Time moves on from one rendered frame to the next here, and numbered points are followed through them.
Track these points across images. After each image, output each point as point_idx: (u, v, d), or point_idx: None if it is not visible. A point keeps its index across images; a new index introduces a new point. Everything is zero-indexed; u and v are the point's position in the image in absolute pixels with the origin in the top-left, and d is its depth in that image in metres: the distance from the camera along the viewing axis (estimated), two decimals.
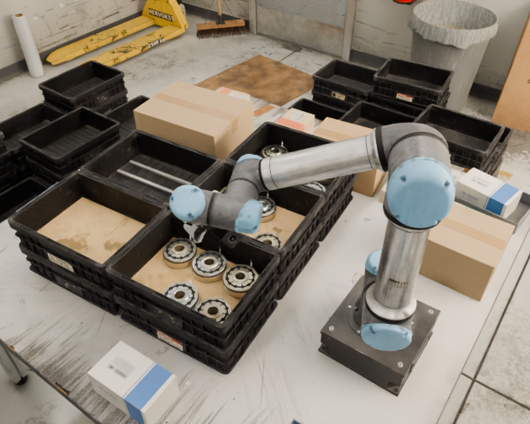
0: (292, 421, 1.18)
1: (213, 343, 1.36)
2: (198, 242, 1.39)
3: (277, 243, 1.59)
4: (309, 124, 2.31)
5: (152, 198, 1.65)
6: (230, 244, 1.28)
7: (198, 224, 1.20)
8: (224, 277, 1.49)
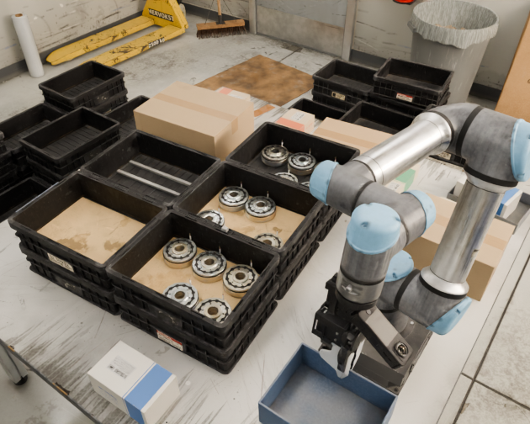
0: (300, 346, 0.99)
1: (213, 343, 1.36)
2: (343, 377, 0.95)
3: (277, 243, 1.59)
4: (309, 124, 2.31)
5: (152, 198, 1.65)
6: (400, 357, 0.84)
7: (367, 297, 0.82)
8: (224, 277, 1.49)
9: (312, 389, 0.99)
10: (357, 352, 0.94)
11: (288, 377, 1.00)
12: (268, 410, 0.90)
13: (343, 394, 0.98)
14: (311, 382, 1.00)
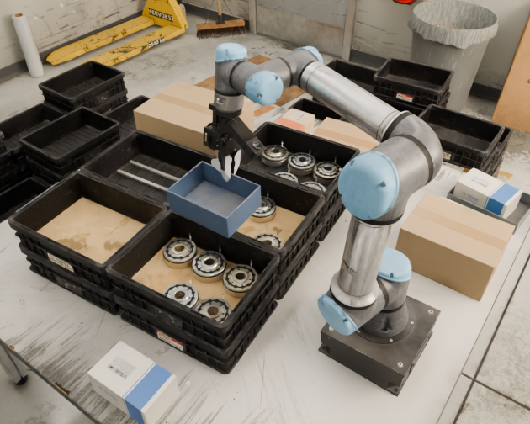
0: (200, 162, 1.43)
1: (213, 343, 1.36)
2: (227, 178, 1.39)
3: (277, 243, 1.59)
4: (309, 124, 2.31)
5: (152, 198, 1.65)
6: (254, 149, 1.28)
7: (230, 106, 1.26)
8: (224, 277, 1.49)
9: (209, 193, 1.44)
10: (235, 160, 1.38)
11: (193, 186, 1.44)
12: (172, 194, 1.34)
13: (230, 194, 1.43)
14: (209, 189, 1.45)
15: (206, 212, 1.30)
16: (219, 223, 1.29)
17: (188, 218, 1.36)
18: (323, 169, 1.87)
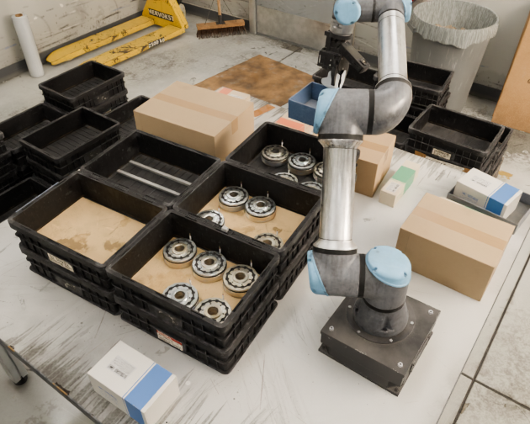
0: (310, 82, 1.79)
1: (213, 343, 1.36)
2: None
3: (277, 243, 1.59)
4: (309, 124, 2.31)
5: (152, 198, 1.65)
6: (363, 65, 1.64)
7: (345, 30, 1.62)
8: (224, 277, 1.49)
9: None
10: (341, 78, 1.74)
11: (304, 101, 1.80)
12: (294, 102, 1.70)
13: None
14: (316, 104, 1.80)
15: None
16: None
17: (304, 122, 1.72)
18: None
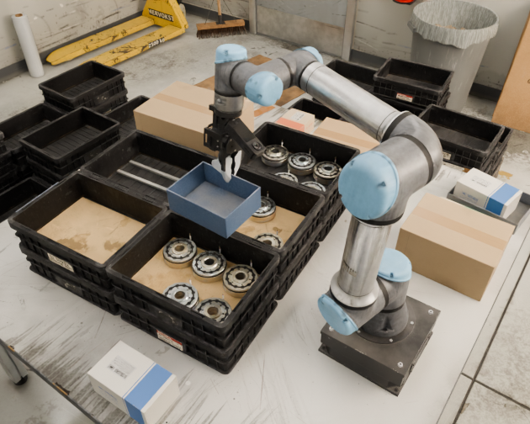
0: (201, 162, 1.43)
1: (213, 343, 1.36)
2: (228, 179, 1.39)
3: (277, 243, 1.59)
4: (309, 124, 2.31)
5: (152, 198, 1.65)
6: (255, 150, 1.28)
7: (230, 107, 1.26)
8: (224, 277, 1.49)
9: (209, 193, 1.44)
10: (236, 161, 1.38)
11: (193, 186, 1.44)
12: (172, 193, 1.34)
13: (230, 196, 1.43)
14: (209, 190, 1.45)
15: (205, 212, 1.30)
16: (218, 223, 1.29)
17: (188, 217, 1.36)
18: (323, 169, 1.87)
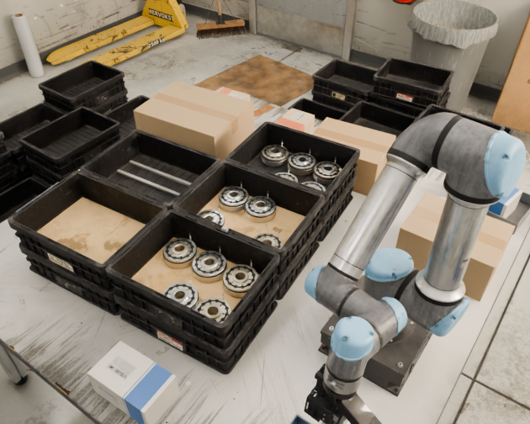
0: (295, 417, 1.18)
1: (213, 343, 1.36)
2: None
3: (277, 243, 1.59)
4: (309, 124, 2.31)
5: (152, 198, 1.65)
6: None
7: (347, 390, 1.00)
8: (224, 277, 1.49)
9: None
10: None
11: None
12: None
13: None
14: None
15: None
16: None
17: None
18: (323, 169, 1.87)
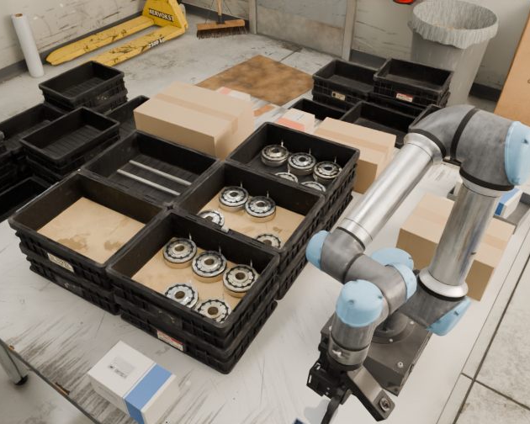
0: (294, 421, 1.19)
1: (213, 343, 1.36)
2: None
3: (277, 243, 1.59)
4: (309, 124, 2.31)
5: (152, 198, 1.65)
6: (384, 412, 0.96)
7: (354, 360, 0.94)
8: (224, 277, 1.49)
9: None
10: None
11: None
12: None
13: None
14: None
15: None
16: None
17: None
18: (323, 169, 1.87)
